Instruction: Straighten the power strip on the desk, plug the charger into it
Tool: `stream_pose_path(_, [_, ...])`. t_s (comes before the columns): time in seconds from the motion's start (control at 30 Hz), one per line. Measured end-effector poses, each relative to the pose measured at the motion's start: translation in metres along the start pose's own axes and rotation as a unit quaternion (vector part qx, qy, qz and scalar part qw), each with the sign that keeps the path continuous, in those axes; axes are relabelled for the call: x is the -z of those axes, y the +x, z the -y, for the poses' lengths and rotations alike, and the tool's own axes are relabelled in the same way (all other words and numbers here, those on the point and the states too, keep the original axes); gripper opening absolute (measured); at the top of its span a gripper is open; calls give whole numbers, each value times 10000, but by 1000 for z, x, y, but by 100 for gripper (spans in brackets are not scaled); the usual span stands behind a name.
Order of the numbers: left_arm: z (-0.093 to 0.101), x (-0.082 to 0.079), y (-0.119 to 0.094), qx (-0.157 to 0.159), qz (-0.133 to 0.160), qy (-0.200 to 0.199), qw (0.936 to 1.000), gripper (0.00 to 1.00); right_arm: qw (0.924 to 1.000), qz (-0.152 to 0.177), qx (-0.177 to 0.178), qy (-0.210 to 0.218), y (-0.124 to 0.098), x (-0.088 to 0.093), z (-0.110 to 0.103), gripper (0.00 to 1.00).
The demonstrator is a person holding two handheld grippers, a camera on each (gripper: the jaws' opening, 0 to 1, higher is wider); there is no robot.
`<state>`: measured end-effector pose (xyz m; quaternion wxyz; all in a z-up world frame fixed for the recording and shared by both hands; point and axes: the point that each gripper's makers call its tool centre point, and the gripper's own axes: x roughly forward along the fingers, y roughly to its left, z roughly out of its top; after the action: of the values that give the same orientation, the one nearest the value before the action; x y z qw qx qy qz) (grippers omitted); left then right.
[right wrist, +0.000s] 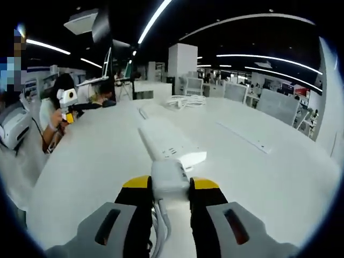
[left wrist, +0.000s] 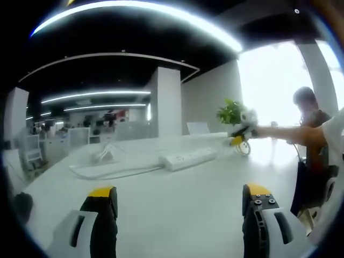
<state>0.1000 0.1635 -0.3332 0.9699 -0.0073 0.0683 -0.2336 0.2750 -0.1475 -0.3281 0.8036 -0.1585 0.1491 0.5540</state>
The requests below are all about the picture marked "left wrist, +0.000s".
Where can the dark object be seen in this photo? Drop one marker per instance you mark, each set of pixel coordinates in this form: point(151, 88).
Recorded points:
point(24, 207)

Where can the green potted plant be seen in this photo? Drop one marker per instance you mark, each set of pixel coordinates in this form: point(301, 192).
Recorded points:
point(229, 113)

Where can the white desk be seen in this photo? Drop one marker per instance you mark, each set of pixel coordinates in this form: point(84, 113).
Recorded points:
point(174, 193)

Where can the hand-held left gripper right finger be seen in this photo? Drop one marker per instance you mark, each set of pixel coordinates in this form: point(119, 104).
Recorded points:
point(255, 231)

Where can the person's white shirt sleeve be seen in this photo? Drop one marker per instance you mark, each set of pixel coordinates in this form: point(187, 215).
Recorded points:
point(334, 134)

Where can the ceiling light strip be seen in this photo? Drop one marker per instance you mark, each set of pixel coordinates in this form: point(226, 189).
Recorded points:
point(104, 107)
point(94, 95)

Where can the grey desk partition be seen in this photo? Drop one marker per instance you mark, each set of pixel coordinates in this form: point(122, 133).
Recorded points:
point(131, 131)

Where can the long curved ceiling light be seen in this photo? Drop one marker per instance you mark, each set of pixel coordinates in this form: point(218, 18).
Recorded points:
point(139, 6)

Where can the white power strip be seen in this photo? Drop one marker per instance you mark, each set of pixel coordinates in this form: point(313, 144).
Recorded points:
point(188, 159)

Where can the dark chair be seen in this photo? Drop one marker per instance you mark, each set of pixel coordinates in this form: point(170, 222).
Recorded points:
point(309, 188)

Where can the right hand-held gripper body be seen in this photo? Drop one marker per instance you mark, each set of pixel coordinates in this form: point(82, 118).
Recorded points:
point(250, 121)

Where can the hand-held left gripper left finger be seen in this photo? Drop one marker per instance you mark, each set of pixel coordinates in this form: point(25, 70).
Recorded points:
point(102, 231)

